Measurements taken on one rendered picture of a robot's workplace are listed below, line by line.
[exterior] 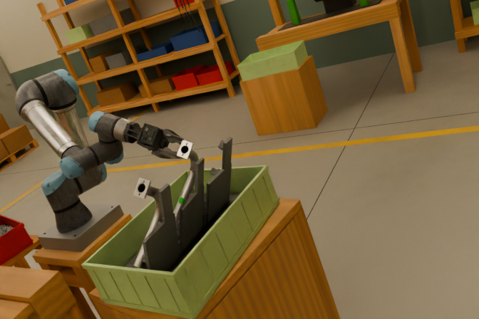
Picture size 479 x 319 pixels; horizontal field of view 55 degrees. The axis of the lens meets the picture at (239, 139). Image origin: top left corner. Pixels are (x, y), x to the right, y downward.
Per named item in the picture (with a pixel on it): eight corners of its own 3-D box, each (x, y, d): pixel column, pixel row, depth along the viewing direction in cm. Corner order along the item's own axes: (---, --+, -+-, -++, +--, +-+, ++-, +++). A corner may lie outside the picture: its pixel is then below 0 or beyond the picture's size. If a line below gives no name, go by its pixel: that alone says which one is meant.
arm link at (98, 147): (90, 162, 165) (84, 139, 158) (117, 148, 171) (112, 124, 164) (102, 173, 161) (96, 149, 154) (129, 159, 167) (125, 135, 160)
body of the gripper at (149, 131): (151, 149, 145) (119, 139, 149) (162, 155, 153) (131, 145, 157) (160, 127, 146) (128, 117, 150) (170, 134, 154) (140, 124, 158)
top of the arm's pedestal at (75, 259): (89, 219, 224) (85, 212, 222) (134, 220, 205) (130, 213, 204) (35, 263, 200) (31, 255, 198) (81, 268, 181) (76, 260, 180)
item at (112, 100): (232, 98, 666) (176, -58, 593) (92, 125, 824) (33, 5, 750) (248, 85, 709) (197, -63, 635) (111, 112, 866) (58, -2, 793)
